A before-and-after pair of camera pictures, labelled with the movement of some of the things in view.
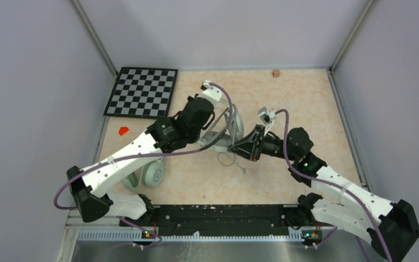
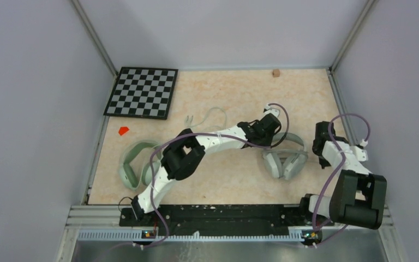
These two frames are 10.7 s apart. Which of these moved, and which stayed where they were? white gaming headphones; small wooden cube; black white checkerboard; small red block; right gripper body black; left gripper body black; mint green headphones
Moved: left gripper body black; right gripper body black; white gaming headphones
Stayed: black white checkerboard; small red block; small wooden cube; mint green headphones
